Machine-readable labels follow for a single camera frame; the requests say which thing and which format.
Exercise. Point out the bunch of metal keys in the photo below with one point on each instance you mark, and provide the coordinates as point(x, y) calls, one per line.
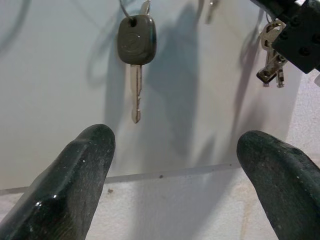
point(270, 67)

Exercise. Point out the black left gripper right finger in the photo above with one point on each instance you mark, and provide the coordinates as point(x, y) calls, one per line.
point(285, 182)

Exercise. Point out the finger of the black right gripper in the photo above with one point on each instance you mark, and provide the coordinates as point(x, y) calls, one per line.
point(275, 6)

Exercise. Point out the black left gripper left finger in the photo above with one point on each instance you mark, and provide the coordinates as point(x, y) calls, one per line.
point(65, 180)

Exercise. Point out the white key holder board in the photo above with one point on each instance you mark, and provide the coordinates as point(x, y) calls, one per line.
point(62, 100)

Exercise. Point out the silver key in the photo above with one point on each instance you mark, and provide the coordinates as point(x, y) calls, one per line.
point(144, 7)

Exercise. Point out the grey-headed car key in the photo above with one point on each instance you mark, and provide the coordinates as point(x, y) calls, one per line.
point(136, 45)

